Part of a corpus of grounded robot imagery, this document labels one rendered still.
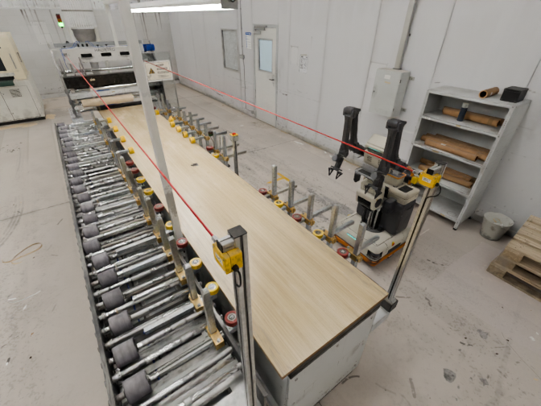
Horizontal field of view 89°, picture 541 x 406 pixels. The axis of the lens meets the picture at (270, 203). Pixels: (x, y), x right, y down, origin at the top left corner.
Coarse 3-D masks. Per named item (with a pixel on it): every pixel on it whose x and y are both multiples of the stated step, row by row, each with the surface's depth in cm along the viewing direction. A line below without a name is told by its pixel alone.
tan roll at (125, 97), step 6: (114, 96) 481; (120, 96) 484; (126, 96) 489; (132, 96) 493; (138, 96) 503; (84, 102) 457; (90, 102) 462; (96, 102) 466; (102, 102) 471; (108, 102) 476; (114, 102) 483; (120, 102) 490
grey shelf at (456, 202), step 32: (448, 96) 312; (416, 128) 353; (448, 128) 362; (480, 128) 303; (512, 128) 295; (416, 160) 399; (448, 160) 375; (480, 160) 319; (448, 192) 389; (480, 192) 339
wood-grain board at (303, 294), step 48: (144, 144) 354; (192, 144) 354; (192, 192) 259; (240, 192) 259; (192, 240) 203; (288, 240) 204; (288, 288) 168; (336, 288) 168; (288, 336) 143; (336, 336) 144
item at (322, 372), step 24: (120, 144) 420; (168, 216) 271; (360, 336) 174; (264, 360) 161; (312, 360) 140; (336, 360) 167; (264, 384) 191; (288, 384) 139; (312, 384) 162; (336, 384) 195
